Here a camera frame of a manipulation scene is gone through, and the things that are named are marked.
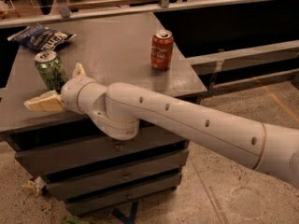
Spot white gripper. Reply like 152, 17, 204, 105
23, 63, 95, 114

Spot green soda can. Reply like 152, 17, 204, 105
35, 50, 68, 93

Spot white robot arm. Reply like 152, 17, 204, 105
24, 63, 299, 188

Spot red coke can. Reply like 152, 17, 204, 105
150, 29, 174, 71

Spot blue kettle chips bag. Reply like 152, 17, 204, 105
7, 23, 75, 51

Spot top grey drawer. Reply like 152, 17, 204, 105
13, 119, 182, 176

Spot grey drawer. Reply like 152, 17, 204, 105
65, 173, 182, 216
47, 148, 189, 201
13, 119, 182, 176

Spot grey drawer cabinet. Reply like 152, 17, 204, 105
0, 13, 206, 216

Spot middle grey drawer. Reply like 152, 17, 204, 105
47, 148, 189, 201

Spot crumpled paper scrap on floor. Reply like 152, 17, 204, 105
23, 176, 47, 197

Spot bottom grey drawer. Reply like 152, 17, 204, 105
65, 173, 182, 216

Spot green object on floor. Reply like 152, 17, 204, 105
61, 217, 91, 224

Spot grey metal railing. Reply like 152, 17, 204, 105
1, 3, 298, 97

